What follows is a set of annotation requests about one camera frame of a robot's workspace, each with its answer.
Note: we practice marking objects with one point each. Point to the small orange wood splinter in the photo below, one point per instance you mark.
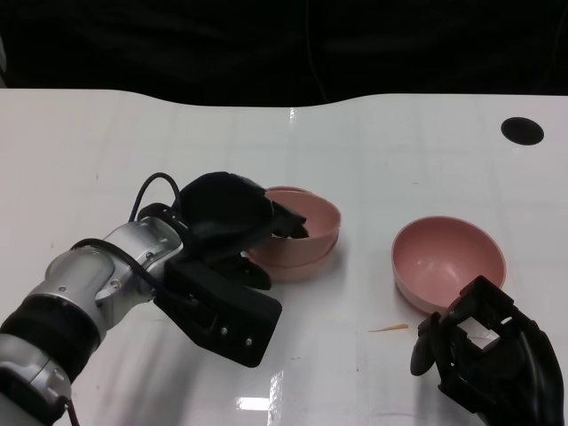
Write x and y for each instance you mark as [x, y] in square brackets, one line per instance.
[392, 328]

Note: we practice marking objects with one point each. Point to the black backdrop curtain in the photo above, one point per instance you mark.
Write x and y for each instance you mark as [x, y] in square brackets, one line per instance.
[177, 44]

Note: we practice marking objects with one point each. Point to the round black table grommet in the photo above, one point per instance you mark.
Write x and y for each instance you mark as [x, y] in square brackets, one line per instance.
[522, 130]

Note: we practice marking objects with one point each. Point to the pink plastic bowl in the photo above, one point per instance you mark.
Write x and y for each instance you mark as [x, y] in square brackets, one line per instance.
[439, 262]
[319, 213]
[302, 273]

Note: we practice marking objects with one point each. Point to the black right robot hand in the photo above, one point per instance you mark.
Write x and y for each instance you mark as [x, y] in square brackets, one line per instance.
[519, 377]

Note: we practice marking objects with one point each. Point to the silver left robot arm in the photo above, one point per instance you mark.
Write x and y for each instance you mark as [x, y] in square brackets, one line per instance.
[89, 275]

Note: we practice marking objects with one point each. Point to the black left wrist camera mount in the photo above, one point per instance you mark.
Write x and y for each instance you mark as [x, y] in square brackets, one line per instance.
[222, 310]

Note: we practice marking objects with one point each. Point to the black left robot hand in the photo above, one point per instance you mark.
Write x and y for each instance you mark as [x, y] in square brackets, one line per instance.
[222, 208]

